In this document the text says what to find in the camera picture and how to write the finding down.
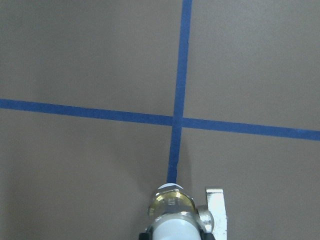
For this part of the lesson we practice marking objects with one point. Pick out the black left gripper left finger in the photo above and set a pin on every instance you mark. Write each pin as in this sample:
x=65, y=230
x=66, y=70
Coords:
x=145, y=236

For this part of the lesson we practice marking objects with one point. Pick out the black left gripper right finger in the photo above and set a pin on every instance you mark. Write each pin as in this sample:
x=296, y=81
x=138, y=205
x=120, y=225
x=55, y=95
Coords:
x=207, y=236

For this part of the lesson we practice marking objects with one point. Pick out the white PPR brass valve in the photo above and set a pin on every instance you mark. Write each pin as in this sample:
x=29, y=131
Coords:
x=174, y=215

